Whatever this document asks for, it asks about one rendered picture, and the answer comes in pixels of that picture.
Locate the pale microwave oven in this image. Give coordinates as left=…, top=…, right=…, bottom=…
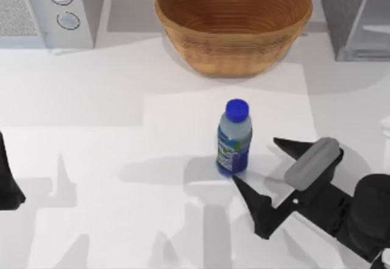
left=0, top=0, right=106, bottom=50

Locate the brown woven basket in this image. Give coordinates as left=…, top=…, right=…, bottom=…
left=154, top=0, right=314, bottom=79

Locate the pale grey rounded box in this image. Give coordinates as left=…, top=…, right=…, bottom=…
left=283, top=137, right=341, bottom=191

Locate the blue capped bottle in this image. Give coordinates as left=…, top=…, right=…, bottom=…
left=215, top=98, right=254, bottom=178

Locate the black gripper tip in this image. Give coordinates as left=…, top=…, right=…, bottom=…
left=0, top=131, right=27, bottom=212

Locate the small microwave knob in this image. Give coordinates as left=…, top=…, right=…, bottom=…
left=56, top=11, right=81, bottom=31

